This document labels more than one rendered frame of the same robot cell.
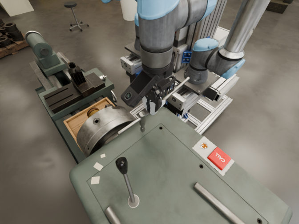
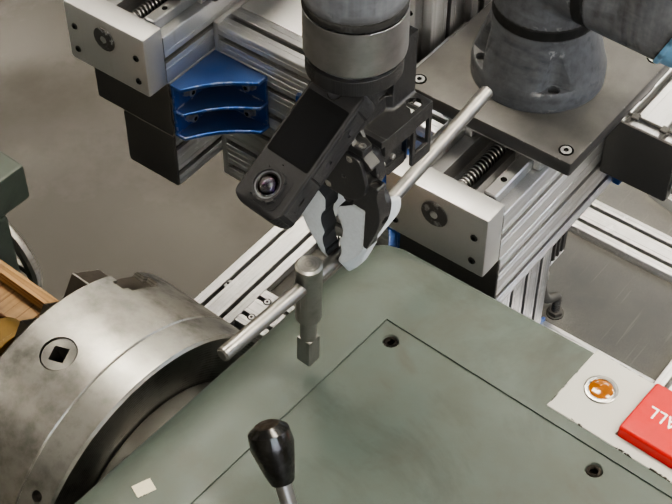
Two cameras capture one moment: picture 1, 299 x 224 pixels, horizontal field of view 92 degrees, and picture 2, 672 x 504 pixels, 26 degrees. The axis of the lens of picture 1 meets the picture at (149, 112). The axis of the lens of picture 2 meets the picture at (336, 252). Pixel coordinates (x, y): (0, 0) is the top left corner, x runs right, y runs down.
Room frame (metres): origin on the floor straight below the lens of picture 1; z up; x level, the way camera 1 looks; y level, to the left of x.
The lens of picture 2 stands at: (-0.48, 0.12, 2.22)
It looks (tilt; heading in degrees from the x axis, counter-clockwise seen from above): 47 degrees down; 351
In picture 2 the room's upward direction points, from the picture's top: straight up
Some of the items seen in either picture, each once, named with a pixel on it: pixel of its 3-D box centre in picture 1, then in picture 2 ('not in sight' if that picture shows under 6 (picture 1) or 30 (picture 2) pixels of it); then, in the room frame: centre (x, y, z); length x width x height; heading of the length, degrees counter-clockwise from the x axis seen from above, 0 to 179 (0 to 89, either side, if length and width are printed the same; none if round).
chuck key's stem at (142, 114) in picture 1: (142, 122); (308, 312); (0.28, 0.03, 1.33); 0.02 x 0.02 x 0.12
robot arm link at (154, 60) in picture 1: (155, 52); (351, 25); (0.32, -0.01, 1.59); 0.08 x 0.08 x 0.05
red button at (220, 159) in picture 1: (219, 158); (667, 429); (0.17, -0.25, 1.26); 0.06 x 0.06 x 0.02; 41
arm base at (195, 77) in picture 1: (197, 70); (542, 34); (0.74, -0.30, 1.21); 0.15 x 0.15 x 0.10
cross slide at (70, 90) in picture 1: (75, 90); not in sight; (0.81, 0.59, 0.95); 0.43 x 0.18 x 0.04; 131
